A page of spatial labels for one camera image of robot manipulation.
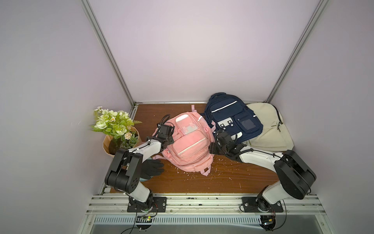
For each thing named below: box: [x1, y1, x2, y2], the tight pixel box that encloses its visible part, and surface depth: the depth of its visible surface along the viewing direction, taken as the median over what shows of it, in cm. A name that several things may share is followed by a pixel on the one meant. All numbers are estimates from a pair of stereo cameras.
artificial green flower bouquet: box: [90, 106, 143, 150], surface depth 75 cm
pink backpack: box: [152, 104, 215, 176], surface depth 91 cm
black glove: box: [140, 158, 165, 180], surface depth 85 cm
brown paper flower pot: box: [102, 126, 140, 158], surface depth 81 cm
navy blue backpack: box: [204, 92, 263, 144], surface depth 106 cm
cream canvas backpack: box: [242, 102, 295, 152], surface depth 102 cm
